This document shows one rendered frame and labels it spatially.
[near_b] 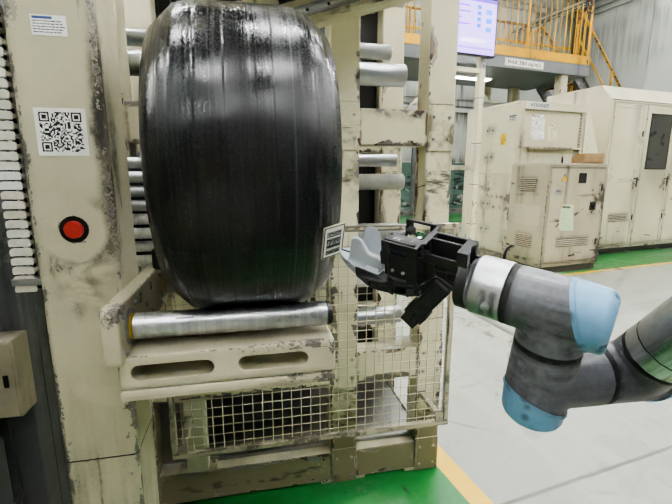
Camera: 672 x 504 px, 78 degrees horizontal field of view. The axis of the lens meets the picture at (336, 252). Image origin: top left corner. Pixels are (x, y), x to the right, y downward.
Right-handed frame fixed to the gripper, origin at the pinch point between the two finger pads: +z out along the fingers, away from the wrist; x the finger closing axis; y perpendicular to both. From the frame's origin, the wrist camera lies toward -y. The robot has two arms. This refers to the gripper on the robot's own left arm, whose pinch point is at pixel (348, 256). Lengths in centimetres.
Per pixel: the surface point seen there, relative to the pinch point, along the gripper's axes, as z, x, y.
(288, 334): 10.9, 6.3, -16.5
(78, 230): 40.0, 22.2, 5.9
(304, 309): 8.6, 3.3, -11.9
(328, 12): 44, -56, 32
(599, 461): -46, -90, -136
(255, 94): 10.1, 3.6, 24.9
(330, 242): 2.2, 1.2, 2.7
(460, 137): 411, -1048, -326
